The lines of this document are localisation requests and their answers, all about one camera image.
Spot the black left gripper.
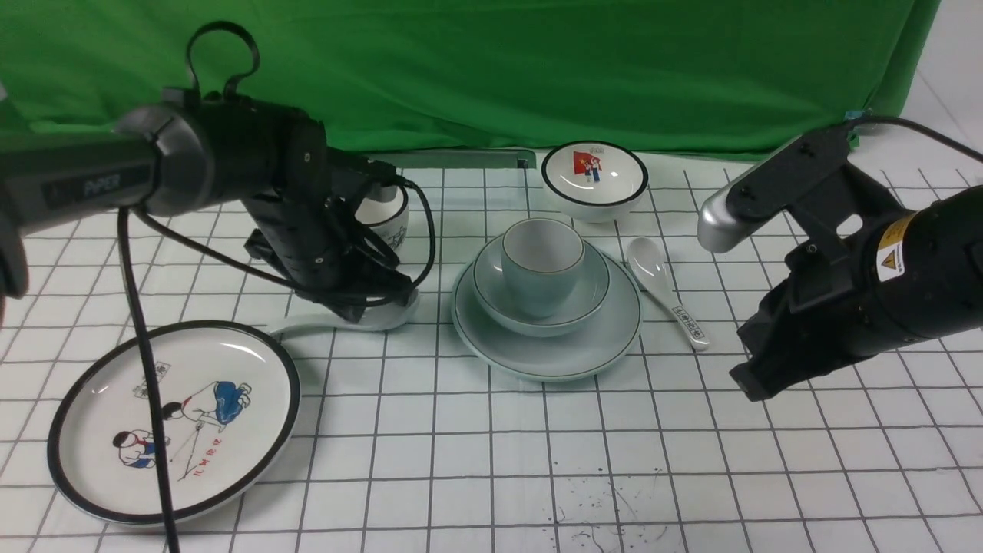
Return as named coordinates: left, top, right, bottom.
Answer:
left=201, top=94, right=413, bottom=323

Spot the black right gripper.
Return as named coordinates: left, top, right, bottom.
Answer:
left=730, top=165, right=914, bottom=402

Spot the pale celadon ceramic spoon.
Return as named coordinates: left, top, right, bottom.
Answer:
left=263, top=290, right=420, bottom=336

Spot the pale green shallow bowl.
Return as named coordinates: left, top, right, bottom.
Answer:
left=470, top=236, right=611, bottom=337

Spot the pale green cup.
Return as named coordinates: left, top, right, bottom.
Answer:
left=501, top=218, right=585, bottom=319

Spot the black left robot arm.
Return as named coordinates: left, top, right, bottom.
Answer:
left=1, top=92, right=415, bottom=322

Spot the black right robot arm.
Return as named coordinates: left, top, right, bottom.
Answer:
left=730, top=165, right=981, bottom=402

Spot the white cup with black rim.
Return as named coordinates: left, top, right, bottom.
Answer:
left=356, top=187, right=409, bottom=255

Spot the white plate with black rim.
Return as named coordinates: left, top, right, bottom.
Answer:
left=47, top=320, right=301, bottom=526

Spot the white grid tablecloth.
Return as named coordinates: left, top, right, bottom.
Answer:
left=1, top=158, right=982, bottom=552

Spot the pale green large plate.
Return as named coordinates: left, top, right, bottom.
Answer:
left=449, top=254, right=643, bottom=382

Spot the white bowl with black rim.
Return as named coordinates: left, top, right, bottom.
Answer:
left=538, top=141, right=649, bottom=224

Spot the green backdrop cloth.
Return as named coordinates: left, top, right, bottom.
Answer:
left=1, top=1, right=940, bottom=160

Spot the silver black wrist camera mount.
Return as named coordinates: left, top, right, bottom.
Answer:
left=697, top=121, right=861, bottom=254

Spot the white spoon with printed handle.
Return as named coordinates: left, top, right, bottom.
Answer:
left=625, top=236, right=710, bottom=351

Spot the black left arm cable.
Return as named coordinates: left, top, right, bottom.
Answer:
left=115, top=21, right=439, bottom=553

